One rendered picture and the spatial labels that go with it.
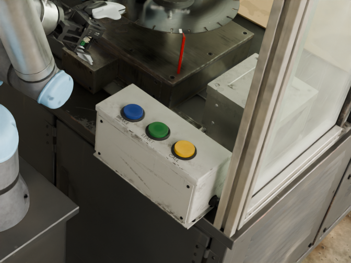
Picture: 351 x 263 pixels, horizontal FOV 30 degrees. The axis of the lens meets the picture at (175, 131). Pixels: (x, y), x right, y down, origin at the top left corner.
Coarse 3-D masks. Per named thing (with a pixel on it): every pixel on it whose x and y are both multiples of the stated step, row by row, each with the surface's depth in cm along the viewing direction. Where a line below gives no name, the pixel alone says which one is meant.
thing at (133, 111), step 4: (128, 104) 134; (132, 104) 134; (136, 104) 134; (124, 108) 133; (128, 108) 133; (132, 108) 133; (136, 108) 133; (140, 108) 133; (124, 112) 132; (128, 112) 132; (132, 112) 132; (136, 112) 132; (140, 112) 132; (128, 116) 131; (132, 116) 131; (136, 116) 132; (140, 116) 132
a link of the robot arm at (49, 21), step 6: (42, 0) 132; (48, 0) 133; (48, 6) 133; (54, 6) 134; (48, 12) 132; (54, 12) 134; (48, 18) 132; (54, 18) 133; (42, 24) 132; (48, 24) 133; (54, 24) 134; (48, 30) 134
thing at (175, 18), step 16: (112, 0) 153; (128, 0) 154; (144, 0) 155; (208, 0) 158; (224, 0) 159; (128, 16) 149; (144, 16) 150; (160, 16) 151; (176, 16) 151; (192, 16) 152; (208, 16) 153; (224, 16) 154; (176, 32) 147; (192, 32) 148
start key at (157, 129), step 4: (152, 124) 130; (156, 124) 130; (160, 124) 131; (164, 124) 131; (148, 128) 130; (152, 128) 129; (156, 128) 130; (160, 128) 130; (164, 128) 130; (148, 132) 130; (152, 132) 129; (156, 132) 129; (160, 132) 129; (164, 132) 129; (156, 136) 129; (160, 136) 129; (164, 136) 129
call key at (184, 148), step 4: (184, 140) 128; (176, 144) 127; (180, 144) 127; (184, 144) 127; (188, 144) 128; (192, 144) 128; (176, 148) 126; (180, 148) 126; (184, 148) 127; (188, 148) 127; (192, 148) 127; (176, 152) 126; (180, 152) 126; (184, 152) 126; (188, 152) 126; (192, 152) 126; (180, 156) 126; (184, 156) 126; (188, 156) 126
